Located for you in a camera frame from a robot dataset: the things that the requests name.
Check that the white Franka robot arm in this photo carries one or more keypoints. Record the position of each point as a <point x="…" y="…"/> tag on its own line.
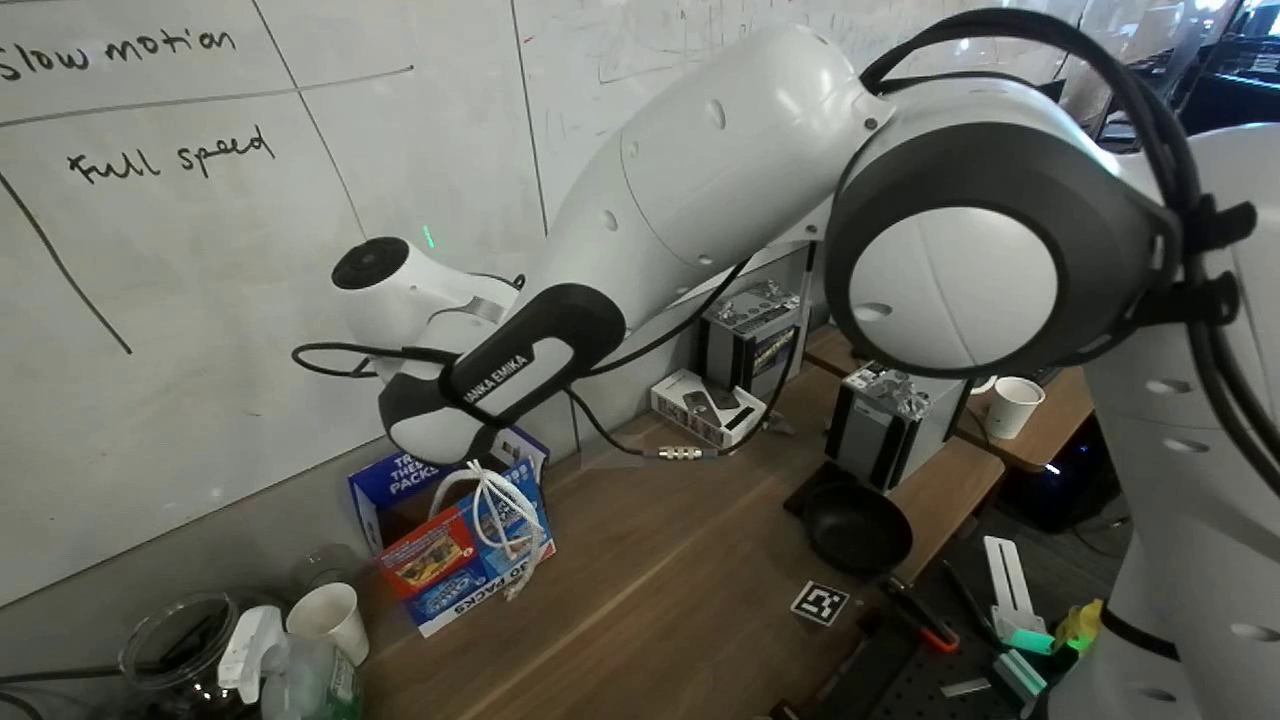
<point x="723" y="173"/>

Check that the white phone box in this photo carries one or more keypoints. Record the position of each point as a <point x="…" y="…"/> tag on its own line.
<point x="705" y="407"/>

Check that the silver box with Dominator label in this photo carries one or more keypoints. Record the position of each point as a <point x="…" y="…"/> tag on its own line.
<point x="753" y="341"/>

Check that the large plain silver box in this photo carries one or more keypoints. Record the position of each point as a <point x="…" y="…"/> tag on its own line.
<point x="892" y="424"/>

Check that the blue snack pack cardboard box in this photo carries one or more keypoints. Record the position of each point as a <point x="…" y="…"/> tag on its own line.
<point x="434" y="572"/>

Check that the black round pan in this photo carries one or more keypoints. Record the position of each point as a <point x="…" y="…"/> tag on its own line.
<point x="861" y="534"/>

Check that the black white AprilTag marker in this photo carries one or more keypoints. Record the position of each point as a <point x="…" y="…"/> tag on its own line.
<point x="822" y="603"/>

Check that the white paper cup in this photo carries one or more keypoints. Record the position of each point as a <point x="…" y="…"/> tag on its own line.
<point x="331" y="621"/>
<point x="1012" y="407"/>

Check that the white cups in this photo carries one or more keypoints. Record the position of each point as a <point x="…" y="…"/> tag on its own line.
<point x="315" y="681"/>

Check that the black perforated base mat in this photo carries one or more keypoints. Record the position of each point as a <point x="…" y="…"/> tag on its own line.
<point x="960" y="695"/>

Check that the whiteboard with writing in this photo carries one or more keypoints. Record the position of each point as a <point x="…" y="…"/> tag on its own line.
<point x="162" y="400"/>

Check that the green plastic tool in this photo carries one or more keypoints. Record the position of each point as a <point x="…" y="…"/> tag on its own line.
<point x="1054" y="655"/>

